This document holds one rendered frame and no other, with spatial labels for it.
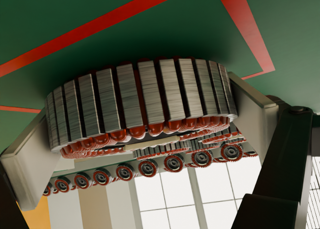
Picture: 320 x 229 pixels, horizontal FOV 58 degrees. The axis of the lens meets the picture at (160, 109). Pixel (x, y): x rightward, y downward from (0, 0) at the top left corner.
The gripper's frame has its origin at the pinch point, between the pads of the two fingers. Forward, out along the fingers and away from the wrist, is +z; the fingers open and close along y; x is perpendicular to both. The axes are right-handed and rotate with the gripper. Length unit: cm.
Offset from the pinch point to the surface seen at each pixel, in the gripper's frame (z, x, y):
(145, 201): 601, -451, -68
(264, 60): 2.1, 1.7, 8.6
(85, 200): 297, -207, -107
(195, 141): 55, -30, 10
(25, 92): -0.4, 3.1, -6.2
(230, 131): 15.0, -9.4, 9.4
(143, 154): 28.9, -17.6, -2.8
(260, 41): -1.2, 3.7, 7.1
